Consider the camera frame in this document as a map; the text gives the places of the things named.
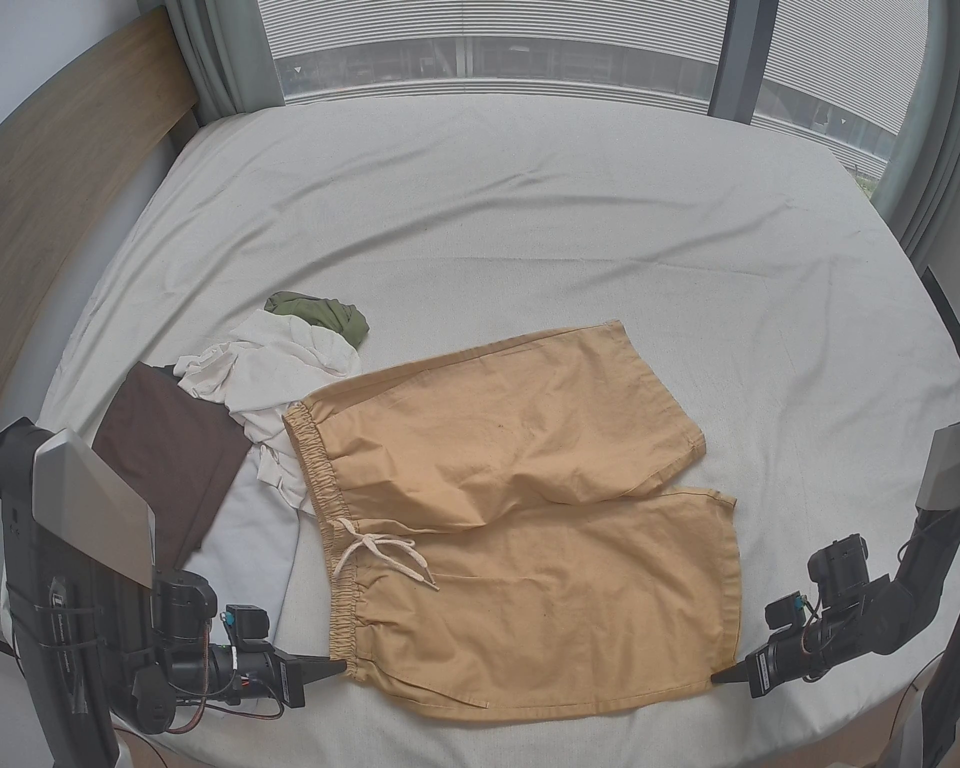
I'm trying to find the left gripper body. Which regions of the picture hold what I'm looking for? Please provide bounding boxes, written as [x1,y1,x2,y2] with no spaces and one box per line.
[214,646,308,711]

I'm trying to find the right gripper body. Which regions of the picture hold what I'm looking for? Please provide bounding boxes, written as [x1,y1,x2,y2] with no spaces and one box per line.
[745,628,821,699]

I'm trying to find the tan shorts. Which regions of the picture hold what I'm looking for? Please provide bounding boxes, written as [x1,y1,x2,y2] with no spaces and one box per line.
[283,318,745,726]

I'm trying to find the bed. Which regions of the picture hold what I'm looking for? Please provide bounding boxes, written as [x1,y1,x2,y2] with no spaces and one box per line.
[0,7,960,759]

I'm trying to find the pale grey garment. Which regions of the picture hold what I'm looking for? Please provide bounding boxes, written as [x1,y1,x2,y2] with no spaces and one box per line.
[186,448,306,655]

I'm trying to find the dark brown garment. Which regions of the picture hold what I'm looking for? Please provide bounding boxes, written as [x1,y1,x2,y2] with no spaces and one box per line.
[90,363,253,573]

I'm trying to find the cream white garment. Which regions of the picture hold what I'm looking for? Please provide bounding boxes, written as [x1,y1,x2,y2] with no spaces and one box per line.
[176,309,363,520]

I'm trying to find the olive green garment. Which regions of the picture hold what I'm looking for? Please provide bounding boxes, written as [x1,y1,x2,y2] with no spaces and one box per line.
[264,291,371,351]

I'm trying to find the grey-green curtain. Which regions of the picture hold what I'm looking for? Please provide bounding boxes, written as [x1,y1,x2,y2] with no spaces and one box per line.
[870,0,960,265]
[161,0,288,126]

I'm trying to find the window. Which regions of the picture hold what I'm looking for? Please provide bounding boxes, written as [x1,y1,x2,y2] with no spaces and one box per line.
[255,0,960,183]

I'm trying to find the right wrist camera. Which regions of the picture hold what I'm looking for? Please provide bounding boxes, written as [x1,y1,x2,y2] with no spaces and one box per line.
[765,592,813,636]

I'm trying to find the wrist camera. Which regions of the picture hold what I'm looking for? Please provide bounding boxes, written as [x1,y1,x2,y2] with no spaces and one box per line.
[765,592,813,636]
[223,603,272,647]

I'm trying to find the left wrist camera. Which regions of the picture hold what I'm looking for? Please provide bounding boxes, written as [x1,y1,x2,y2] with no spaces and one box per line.
[223,603,272,647]

